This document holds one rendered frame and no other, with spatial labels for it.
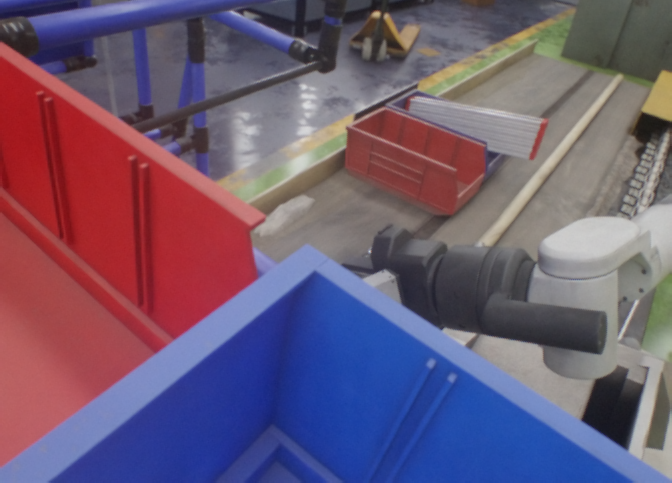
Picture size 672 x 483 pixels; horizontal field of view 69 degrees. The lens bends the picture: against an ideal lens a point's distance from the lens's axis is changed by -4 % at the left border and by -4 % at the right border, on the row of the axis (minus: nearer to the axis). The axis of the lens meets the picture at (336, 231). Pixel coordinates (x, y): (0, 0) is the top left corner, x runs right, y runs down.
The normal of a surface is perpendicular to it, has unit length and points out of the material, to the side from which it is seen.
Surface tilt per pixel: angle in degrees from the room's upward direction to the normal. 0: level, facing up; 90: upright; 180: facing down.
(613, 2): 90
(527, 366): 10
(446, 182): 92
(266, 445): 6
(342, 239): 0
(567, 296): 83
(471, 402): 88
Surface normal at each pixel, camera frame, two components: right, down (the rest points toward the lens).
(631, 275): -0.79, 0.29
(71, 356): 0.18, -0.75
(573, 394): -0.04, -0.86
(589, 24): -0.58, 0.43
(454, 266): -0.51, -0.55
